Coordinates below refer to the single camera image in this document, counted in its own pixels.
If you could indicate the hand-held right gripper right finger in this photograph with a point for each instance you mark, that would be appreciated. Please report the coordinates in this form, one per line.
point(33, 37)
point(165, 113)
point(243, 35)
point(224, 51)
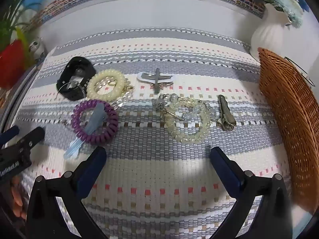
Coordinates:
point(217, 155)

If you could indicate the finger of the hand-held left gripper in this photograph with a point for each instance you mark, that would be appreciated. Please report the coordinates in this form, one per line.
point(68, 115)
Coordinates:
point(8, 132)
point(32, 138)

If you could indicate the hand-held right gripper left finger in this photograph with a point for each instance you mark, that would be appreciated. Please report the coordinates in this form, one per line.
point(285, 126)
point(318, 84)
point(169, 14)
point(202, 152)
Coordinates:
point(98, 155)

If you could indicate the light blue hair clip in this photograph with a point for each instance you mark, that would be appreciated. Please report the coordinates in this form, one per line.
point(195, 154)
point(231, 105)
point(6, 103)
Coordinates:
point(94, 122)

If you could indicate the black hair claw clip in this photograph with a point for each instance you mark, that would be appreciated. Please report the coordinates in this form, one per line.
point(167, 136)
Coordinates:
point(63, 86)

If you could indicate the brown wicker basket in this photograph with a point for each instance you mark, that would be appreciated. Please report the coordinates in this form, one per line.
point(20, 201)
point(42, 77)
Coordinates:
point(291, 129)

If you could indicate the white hair clip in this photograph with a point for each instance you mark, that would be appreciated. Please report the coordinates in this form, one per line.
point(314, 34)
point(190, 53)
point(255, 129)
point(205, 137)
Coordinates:
point(143, 77)

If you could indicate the silver hair clip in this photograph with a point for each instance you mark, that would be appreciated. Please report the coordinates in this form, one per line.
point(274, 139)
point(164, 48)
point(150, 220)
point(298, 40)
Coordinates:
point(156, 82)

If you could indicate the person's left hand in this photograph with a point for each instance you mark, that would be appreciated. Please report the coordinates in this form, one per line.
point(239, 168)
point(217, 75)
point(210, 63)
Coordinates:
point(18, 199)

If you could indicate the striped woven mat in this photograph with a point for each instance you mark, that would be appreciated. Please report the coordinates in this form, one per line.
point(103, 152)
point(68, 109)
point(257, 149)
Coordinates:
point(154, 179)

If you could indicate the red flower pot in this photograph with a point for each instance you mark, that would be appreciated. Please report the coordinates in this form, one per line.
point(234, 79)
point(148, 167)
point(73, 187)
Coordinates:
point(12, 62)

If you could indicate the small white figurine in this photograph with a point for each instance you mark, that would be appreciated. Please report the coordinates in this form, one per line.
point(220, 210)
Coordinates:
point(36, 46)

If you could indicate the green potted plant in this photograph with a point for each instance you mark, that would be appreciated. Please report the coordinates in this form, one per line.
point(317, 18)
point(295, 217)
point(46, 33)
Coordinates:
point(7, 29)

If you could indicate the white ribbed vase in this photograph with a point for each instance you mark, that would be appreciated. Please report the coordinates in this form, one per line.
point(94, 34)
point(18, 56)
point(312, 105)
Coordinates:
point(269, 34)

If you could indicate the artificial flower bouquet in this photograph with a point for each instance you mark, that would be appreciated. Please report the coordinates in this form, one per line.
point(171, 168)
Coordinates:
point(286, 7)

